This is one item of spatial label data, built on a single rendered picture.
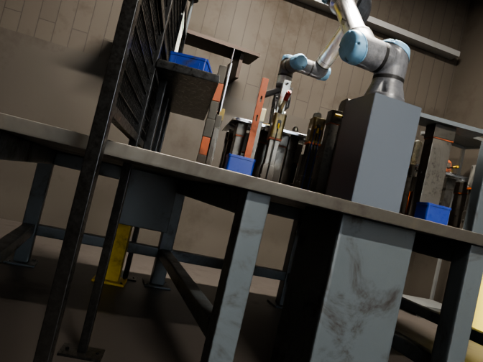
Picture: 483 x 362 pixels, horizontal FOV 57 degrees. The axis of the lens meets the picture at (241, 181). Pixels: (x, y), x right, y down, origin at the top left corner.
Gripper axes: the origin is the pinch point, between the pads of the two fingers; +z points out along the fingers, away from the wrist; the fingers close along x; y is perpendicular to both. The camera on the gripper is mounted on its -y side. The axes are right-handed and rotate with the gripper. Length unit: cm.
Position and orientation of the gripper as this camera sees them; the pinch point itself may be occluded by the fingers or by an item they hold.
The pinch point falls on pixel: (270, 122)
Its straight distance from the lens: 231.2
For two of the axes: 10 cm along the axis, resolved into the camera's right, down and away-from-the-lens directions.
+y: 9.6, 2.3, 1.4
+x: -1.5, 0.2, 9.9
